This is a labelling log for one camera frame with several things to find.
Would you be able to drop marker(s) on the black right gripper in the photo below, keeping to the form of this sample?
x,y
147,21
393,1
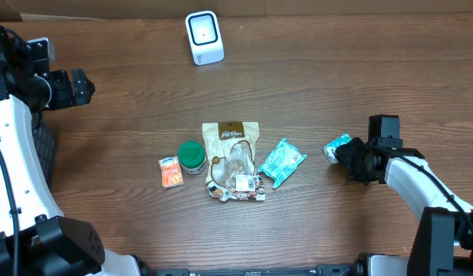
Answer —
x,y
346,159

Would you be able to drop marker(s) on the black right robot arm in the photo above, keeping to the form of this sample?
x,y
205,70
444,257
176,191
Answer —
x,y
443,243

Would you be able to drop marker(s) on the white barcode scanner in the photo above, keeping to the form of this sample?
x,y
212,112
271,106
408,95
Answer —
x,y
204,36

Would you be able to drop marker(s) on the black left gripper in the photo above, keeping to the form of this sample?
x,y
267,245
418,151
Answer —
x,y
67,98

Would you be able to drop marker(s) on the grey plastic mesh basket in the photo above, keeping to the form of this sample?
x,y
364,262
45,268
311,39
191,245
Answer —
x,y
46,146

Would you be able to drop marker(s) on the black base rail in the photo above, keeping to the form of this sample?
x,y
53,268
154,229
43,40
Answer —
x,y
319,270

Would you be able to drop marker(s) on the brown Pantree snack pouch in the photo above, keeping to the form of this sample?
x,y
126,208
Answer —
x,y
230,148

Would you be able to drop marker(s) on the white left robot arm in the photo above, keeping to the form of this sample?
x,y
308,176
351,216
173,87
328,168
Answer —
x,y
35,236

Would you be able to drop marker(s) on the teal wet wipes pack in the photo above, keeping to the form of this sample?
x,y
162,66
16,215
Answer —
x,y
282,162

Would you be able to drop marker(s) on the orange Kleenex tissue pack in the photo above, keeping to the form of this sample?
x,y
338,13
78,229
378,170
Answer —
x,y
170,172

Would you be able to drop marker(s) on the green Kleenex tissue pack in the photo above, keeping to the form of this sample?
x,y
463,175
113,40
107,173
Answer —
x,y
330,149

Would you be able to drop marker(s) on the green lid jar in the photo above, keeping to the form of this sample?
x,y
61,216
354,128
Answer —
x,y
192,157

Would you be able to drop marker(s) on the brown cardboard backdrop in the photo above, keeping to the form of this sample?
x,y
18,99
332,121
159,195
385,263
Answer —
x,y
16,10

